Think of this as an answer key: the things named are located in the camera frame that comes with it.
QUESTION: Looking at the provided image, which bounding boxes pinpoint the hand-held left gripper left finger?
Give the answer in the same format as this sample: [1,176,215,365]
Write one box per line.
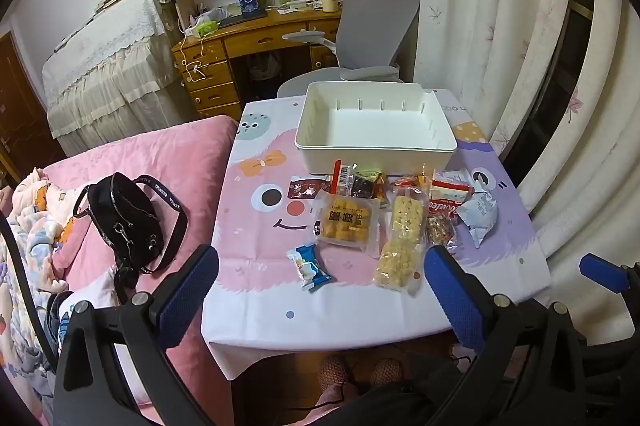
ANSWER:
[52,245,221,426]

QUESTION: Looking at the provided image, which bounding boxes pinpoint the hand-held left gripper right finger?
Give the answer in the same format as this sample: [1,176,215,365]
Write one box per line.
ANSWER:
[424,245,586,426]

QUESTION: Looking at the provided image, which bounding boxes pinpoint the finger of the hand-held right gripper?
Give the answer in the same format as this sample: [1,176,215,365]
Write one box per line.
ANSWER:
[580,253,640,304]

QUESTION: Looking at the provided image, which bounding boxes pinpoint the clear rice cracker packet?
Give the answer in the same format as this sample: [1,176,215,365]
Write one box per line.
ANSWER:
[387,187,430,252]
[374,239,426,297]

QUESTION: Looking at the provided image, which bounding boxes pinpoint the clear nut bar packet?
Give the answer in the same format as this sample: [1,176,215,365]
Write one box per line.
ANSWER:
[425,213,459,255]

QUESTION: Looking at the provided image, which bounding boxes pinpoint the white and grey puffed packet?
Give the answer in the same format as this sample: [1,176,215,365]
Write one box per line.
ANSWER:
[455,191,499,248]

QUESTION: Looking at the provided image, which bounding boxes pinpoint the red and white cookie packet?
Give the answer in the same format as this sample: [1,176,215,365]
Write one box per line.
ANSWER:
[429,183,473,221]

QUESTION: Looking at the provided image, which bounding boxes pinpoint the small blue snack packet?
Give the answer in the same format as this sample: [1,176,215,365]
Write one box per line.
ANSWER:
[286,244,334,293]

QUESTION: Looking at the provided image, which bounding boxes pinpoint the small red snack packet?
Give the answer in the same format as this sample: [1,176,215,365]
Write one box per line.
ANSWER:
[392,175,431,190]

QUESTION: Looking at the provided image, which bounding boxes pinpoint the orange snack packet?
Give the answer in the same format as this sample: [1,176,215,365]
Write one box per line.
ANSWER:
[372,173,392,208]

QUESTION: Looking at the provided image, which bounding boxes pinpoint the clear packet of yellow pastries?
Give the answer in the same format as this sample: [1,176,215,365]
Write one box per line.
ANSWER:
[312,191,383,259]

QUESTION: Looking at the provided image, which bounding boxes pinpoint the dark brown snack packet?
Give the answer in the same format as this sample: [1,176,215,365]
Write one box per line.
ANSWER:
[350,173,381,199]

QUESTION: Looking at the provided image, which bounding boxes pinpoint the dark red snack packet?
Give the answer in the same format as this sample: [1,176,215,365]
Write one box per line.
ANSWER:
[287,177,331,202]

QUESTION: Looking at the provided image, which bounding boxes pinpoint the red strip snack packet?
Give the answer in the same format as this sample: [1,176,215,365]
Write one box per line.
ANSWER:
[330,160,357,197]

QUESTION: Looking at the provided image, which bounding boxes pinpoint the white plastic storage box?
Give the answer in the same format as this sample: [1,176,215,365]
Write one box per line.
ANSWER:
[295,81,458,174]

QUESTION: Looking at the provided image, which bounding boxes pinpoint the black shoulder bag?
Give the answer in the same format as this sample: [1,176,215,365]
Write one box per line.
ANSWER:
[73,173,188,302]

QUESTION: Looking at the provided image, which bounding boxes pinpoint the cartoon printed tablecloth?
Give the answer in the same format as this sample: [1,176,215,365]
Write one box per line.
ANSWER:
[201,89,551,382]

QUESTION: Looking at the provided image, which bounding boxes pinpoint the pink slipper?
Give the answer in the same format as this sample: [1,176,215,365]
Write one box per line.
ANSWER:
[317,355,352,402]
[370,357,404,388]

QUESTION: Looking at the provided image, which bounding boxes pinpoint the person's dark trousers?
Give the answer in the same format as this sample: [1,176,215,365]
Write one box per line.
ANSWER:
[300,348,501,426]

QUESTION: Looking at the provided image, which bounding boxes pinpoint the pink bed blanket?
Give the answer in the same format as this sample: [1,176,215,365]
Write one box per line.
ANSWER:
[40,116,238,426]

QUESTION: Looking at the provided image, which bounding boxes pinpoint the cartoon printed fleece blanket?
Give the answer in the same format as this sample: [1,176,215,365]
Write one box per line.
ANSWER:
[0,169,123,426]

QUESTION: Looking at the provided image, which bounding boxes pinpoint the trash bin with bag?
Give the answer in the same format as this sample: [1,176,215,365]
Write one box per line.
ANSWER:
[248,54,281,81]

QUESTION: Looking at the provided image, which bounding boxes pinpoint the white lace furniture cover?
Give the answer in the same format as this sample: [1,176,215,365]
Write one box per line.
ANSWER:
[41,0,195,154]

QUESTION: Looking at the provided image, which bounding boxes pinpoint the wooden door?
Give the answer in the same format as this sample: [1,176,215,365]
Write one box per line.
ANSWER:
[0,31,67,187]

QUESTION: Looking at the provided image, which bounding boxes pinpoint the wooden desk with bookshelf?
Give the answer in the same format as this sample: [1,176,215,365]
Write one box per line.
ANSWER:
[154,0,358,122]

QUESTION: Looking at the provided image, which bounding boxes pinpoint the grey office chair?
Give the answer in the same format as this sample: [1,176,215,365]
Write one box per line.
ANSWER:
[277,0,421,100]

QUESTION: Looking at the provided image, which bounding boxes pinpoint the white floral curtain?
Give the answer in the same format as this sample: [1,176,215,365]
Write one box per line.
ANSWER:
[355,0,640,267]

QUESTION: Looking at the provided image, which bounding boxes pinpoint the black cable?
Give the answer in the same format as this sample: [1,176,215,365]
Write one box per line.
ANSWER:
[0,211,60,373]

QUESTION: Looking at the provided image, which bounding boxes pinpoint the white charger cable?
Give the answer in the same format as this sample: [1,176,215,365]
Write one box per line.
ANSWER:
[179,32,210,83]

